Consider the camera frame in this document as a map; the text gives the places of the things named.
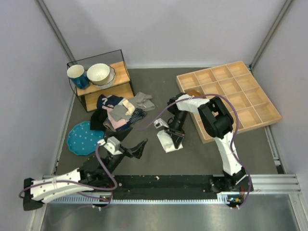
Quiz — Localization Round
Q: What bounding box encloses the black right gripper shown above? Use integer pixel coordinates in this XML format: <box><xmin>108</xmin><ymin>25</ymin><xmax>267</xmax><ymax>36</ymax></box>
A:
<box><xmin>165</xmin><ymin>110</ymin><xmax>189</xmax><ymax>148</ymax></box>

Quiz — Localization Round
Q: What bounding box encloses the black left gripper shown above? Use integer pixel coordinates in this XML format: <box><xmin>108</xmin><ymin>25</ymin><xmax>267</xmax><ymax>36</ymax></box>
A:
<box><xmin>103</xmin><ymin>127</ymin><xmax>148</xmax><ymax>177</ymax></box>

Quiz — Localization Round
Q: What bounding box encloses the white underwear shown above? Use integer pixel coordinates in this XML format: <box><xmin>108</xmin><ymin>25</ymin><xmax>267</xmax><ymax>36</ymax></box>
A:
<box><xmin>157</xmin><ymin>130</ymin><xmax>183</xmax><ymax>153</ymax></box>

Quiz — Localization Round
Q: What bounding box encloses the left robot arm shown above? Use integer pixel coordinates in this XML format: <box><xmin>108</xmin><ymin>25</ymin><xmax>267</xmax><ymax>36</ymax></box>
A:
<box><xmin>18</xmin><ymin>128</ymin><xmax>148</xmax><ymax>211</ymax></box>

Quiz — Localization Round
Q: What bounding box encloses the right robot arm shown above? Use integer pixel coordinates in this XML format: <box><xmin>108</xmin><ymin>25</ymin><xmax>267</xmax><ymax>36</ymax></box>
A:
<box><xmin>164</xmin><ymin>93</ymin><xmax>246</xmax><ymax>193</ymax></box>

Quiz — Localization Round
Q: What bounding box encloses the pink underwear navy trim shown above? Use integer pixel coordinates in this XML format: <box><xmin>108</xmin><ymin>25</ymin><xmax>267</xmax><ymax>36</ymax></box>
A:
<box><xmin>106</xmin><ymin>107</ymin><xmax>130</xmax><ymax>130</ymax></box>

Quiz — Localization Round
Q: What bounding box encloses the navy striped underwear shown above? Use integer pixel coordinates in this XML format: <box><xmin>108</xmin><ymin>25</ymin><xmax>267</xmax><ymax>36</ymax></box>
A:
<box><xmin>103</xmin><ymin>108</ymin><xmax>147</xmax><ymax>131</ymax></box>

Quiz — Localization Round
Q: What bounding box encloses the cream underwear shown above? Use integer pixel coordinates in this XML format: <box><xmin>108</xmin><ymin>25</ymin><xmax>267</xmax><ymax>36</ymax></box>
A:
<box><xmin>122</xmin><ymin>99</ymin><xmax>135</xmax><ymax>116</ymax></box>

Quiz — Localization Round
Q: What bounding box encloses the black underwear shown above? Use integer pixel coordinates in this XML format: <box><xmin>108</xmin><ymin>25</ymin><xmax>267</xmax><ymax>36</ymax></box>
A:
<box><xmin>90</xmin><ymin>109</ymin><xmax>108</xmax><ymax>131</ymax></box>

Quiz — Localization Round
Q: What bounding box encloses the taupe grey underwear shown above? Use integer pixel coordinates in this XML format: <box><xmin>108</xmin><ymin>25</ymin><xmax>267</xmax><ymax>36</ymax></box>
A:
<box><xmin>128</xmin><ymin>92</ymin><xmax>155</xmax><ymax>111</ymax></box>

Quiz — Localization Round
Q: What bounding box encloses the navy blue underwear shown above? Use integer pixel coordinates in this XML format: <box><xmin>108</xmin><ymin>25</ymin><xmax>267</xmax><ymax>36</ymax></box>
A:
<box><xmin>96</xmin><ymin>94</ymin><xmax>124</xmax><ymax>109</ymax></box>

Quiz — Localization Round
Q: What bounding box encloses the brown rolled underwear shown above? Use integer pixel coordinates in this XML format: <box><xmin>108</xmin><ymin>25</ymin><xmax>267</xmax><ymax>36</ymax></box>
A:
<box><xmin>187</xmin><ymin>89</ymin><xmax>203</xmax><ymax>97</ymax></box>

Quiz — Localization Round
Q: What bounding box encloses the teal polka dot plate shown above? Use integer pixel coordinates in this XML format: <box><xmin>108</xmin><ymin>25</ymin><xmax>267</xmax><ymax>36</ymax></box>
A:
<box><xmin>66</xmin><ymin>121</ymin><xmax>104</xmax><ymax>156</ymax></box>

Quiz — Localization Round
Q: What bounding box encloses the white scalloped bowl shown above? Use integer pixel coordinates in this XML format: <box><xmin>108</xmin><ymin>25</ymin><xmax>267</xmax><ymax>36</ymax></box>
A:
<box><xmin>93</xmin><ymin>66</ymin><xmax>116</xmax><ymax>90</ymax></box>

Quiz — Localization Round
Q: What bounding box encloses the white ceramic bowl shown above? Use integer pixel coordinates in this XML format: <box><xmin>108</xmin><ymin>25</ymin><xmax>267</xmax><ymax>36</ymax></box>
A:
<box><xmin>87</xmin><ymin>63</ymin><xmax>110</xmax><ymax>85</ymax></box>

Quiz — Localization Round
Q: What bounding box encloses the wooden compartment tray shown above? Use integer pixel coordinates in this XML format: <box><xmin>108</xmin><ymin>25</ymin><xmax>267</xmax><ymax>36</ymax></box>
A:
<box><xmin>176</xmin><ymin>61</ymin><xmax>282</xmax><ymax>133</ymax></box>

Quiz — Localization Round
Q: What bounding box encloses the blue white mug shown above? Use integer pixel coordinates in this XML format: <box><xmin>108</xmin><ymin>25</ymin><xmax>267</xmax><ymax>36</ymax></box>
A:
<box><xmin>67</xmin><ymin>64</ymin><xmax>90</xmax><ymax>89</ymax></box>

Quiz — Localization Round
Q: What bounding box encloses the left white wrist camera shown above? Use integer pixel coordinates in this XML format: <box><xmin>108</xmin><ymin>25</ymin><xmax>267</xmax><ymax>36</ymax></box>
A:
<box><xmin>97</xmin><ymin>137</ymin><xmax>123</xmax><ymax>155</ymax></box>

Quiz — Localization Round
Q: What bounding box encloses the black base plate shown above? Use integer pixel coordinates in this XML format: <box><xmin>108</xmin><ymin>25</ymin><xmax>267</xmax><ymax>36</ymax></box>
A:
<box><xmin>113</xmin><ymin>175</ymin><xmax>250</xmax><ymax>200</ymax></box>

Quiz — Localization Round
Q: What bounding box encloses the black wire wooden shelf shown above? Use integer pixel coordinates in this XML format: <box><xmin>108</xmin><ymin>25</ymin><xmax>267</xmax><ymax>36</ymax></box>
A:
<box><xmin>67</xmin><ymin>49</ymin><xmax>134</xmax><ymax>112</ymax></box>

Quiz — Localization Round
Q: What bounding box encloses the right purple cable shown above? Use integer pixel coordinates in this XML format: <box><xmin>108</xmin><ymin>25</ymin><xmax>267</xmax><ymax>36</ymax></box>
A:
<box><xmin>138</xmin><ymin>93</ymin><xmax>252</xmax><ymax>209</ymax></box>

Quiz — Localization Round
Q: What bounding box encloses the purple cable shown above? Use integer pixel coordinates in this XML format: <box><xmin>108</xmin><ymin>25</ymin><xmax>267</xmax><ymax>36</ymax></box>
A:
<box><xmin>138</xmin><ymin>93</ymin><xmax>252</xmax><ymax>209</ymax></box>
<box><xmin>19</xmin><ymin>143</ymin><xmax>118</xmax><ymax>211</ymax></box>

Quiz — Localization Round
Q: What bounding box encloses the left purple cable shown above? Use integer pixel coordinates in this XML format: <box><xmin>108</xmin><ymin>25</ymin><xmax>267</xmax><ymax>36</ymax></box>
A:
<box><xmin>19</xmin><ymin>143</ymin><xmax>118</xmax><ymax>211</ymax></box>

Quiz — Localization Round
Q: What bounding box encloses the aluminium frame rail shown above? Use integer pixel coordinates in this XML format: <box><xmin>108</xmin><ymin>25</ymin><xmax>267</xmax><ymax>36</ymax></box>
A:
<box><xmin>41</xmin><ymin>174</ymin><xmax>308</xmax><ymax>231</ymax></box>

